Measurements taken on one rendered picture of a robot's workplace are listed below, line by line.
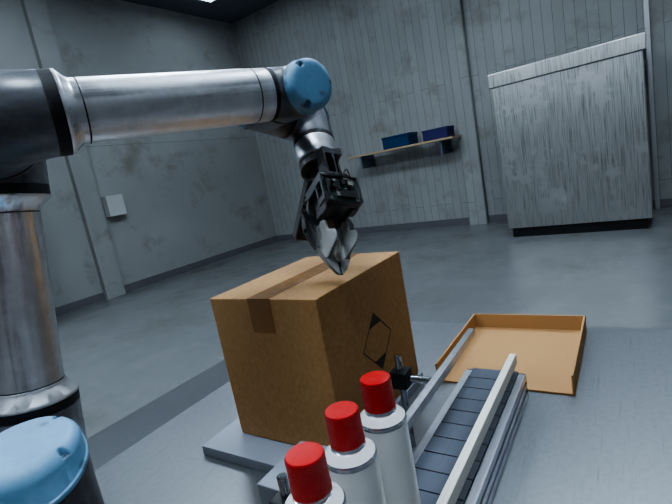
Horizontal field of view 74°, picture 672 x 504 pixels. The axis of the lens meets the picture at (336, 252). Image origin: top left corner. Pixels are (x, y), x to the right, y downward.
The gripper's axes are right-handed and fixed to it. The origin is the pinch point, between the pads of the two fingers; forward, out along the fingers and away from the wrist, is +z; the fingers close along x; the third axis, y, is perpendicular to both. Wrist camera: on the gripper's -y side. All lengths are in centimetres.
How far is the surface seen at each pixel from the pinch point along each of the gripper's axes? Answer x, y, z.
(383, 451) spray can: -7.3, 13.4, 28.3
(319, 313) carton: -4.1, -1.2, 7.0
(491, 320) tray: 56, -25, 0
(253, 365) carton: -9.6, -19.6, 8.7
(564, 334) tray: 63, -12, 10
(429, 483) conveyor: 5.8, 0.9, 32.4
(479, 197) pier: 514, -374, -347
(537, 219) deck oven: 463, -264, -225
